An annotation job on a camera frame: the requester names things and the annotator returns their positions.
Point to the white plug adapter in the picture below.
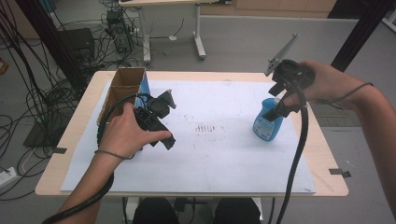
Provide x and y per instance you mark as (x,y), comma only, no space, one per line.
(172,38)

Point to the person's left hand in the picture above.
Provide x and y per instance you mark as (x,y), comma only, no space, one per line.
(124,137)

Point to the black box case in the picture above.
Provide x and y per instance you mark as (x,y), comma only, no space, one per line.
(76,43)

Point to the black floor plate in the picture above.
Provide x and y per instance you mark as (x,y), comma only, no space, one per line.
(40,137)

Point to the white power strip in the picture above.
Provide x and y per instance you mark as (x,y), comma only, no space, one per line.
(7,176)

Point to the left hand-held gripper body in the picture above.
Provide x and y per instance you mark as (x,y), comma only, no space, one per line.
(152,119)

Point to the blue cardboard box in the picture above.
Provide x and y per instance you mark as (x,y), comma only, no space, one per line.
(124,82)

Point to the black computer tower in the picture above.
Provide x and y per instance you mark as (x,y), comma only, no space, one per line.
(120,32)

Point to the grey floor grate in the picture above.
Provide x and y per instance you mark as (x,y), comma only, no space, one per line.
(336,116)

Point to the white table mat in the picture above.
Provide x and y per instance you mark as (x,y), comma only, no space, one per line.
(218,161)

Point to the white desk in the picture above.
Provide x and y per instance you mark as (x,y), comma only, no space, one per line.
(145,40)

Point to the blue bottle white cap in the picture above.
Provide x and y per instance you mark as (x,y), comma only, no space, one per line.
(266,129)

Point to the person's leg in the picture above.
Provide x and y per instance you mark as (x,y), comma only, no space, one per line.
(154,211)
(236,211)

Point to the person's right leg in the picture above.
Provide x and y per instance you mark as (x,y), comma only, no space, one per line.
(236,211)

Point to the person's right hand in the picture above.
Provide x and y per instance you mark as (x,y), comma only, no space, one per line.
(333,85)

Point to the person's left leg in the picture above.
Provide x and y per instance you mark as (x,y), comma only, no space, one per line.
(154,211)

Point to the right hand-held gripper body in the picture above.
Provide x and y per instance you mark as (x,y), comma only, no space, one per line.
(294,73)

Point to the black metal post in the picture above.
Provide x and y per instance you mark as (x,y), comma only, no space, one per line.
(361,34)
(46,34)

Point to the black tape strip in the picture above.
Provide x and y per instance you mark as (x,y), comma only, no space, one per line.
(59,150)
(339,172)

